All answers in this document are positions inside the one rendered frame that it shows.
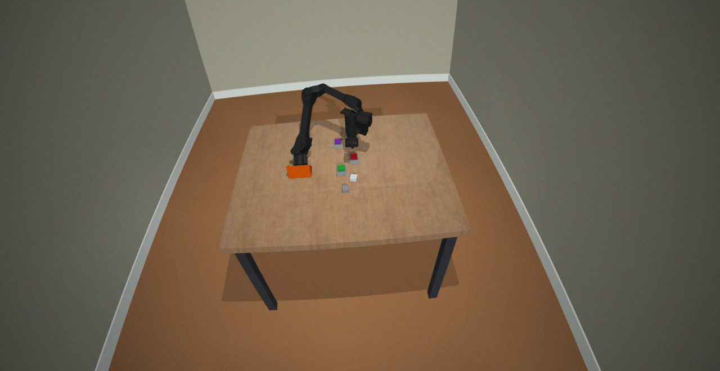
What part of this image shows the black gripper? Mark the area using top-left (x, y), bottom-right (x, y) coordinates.
top-left (345, 123), bottom-right (358, 148)

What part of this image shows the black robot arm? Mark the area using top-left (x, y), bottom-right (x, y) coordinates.
top-left (291, 83), bottom-right (372, 166)

